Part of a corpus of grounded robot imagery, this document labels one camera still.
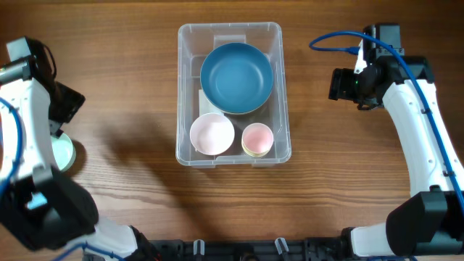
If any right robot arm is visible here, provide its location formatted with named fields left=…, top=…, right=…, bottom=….
left=328, top=55, right=463, bottom=258

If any pink bowl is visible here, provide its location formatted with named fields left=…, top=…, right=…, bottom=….
left=189, top=113, right=235, bottom=156

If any pink cup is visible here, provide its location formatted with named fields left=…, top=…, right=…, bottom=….
left=241, top=123, right=274, bottom=152

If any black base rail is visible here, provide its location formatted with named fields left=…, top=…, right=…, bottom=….
left=151, top=237, right=360, bottom=261

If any clear plastic storage container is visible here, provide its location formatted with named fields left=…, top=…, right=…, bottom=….
left=175, top=22, right=291, bottom=168

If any green bowl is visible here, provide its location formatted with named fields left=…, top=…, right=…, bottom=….
left=51, top=133, right=76, bottom=172

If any yellow cup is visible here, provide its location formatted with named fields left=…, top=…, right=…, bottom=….
left=241, top=144, right=271, bottom=157

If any white paper label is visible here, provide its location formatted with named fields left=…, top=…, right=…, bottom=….
left=199, top=89, right=223, bottom=116

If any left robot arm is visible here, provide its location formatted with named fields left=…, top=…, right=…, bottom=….
left=1, top=55, right=156, bottom=260

